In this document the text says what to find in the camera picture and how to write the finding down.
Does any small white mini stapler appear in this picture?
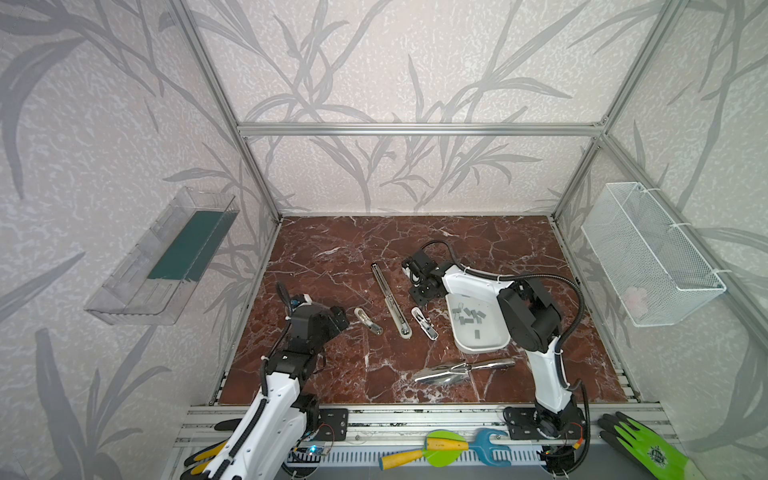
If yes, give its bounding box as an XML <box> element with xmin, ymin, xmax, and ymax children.
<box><xmin>411</xmin><ymin>307</ymin><xmax>438</xmax><ymax>341</ymax></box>

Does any small beige staple remover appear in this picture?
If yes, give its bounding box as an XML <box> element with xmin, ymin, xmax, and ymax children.
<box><xmin>354</xmin><ymin>307</ymin><xmax>384</xmax><ymax>336</ymax></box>

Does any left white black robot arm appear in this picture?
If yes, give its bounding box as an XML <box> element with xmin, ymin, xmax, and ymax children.
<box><xmin>181</xmin><ymin>298</ymin><xmax>349</xmax><ymax>479</ymax></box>

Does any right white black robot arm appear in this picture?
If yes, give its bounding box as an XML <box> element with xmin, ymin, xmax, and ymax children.
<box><xmin>403</xmin><ymin>264</ymin><xmax>573</xmax><ymax>418</ymax></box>

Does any white rectangular staple tray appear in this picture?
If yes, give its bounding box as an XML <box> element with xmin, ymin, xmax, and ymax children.
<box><xmin>446</xmin><ymin>294</ymin><xmax>511</xmax><ymax>354</ymax></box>

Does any silver metal garden trowel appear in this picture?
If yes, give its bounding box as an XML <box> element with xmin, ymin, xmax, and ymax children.
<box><xmin>412</xmin><ymin>358</ymin><xmax>516</xmax><ymax>386</ymax></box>

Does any left electronics board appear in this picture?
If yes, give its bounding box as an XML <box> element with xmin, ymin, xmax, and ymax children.
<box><xmin>289</xmin><ymin>444</ymin><xmax>333</xmax><ymax>464</ymax></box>

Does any electronics board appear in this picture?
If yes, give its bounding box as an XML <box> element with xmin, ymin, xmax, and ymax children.
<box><xmin>289</xmin><ymin>444</ymin><xmax>333</xmax><ymax>464</ymax></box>
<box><xmin>539</xmin><ymin>445</ymin><xmax>589</xmax><ymax>477</ymax></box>

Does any yellow green toy tool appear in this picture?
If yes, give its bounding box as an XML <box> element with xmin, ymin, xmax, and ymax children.
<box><xmin>379</xmin><ymin>430</ymin><xmax>469</xmax><ymax>471</ymax></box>

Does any blue plastic toy wrench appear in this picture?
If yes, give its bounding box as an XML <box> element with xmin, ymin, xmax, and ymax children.
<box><xmin>468</xmin><ymin>428</ymin><xmax>512</xmax><ymax>467</ymax></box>

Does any yellow work glove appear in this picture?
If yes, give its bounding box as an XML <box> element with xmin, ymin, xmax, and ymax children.
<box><xmin>180</xmin><ymin>419</ymin><xmax>240</xmax><ymax>480</ymax></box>

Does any pink item in basket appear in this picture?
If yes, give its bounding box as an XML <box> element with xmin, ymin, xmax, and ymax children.
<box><xmin>622</xmin><ymin>286</ymin><xmax>649</xmax><ymax>319</ymax></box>

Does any right electronics board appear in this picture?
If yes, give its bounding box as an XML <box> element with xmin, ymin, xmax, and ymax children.
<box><xmin>539</xmin><ymin>445</ymin><xmax>589</xmax><ymax>477</ymax></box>

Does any green black work glove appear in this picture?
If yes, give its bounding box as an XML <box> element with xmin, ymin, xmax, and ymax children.
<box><xmin>598</xmin><ymin>412</ymin><xmax>705</xmax><ymax>480</ymax></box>

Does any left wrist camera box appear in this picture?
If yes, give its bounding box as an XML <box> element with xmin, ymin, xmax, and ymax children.
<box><xmin>290</xmin><ymin>294</ymin><xmax>313</xmax><ymax>309</ymax></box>

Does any left black corrugated cable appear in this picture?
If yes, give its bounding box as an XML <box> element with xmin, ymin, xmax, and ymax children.
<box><xmin>275</xmin><ymin>281</ymin><xmax>295</xmax><ymax>319</ymax></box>

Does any clear acrylic wall shelf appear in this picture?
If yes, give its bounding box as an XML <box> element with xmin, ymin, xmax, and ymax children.
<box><xmin>85</xmin><ymin>187</ymin><xmax>240</xmax><ymax>326</ymax></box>

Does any white wire mesh basket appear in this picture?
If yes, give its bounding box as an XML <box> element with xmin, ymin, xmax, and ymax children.
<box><xmin>582</xmin><ymin>182</ymin><xmax>727</xmax><ymax>328</ymax></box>

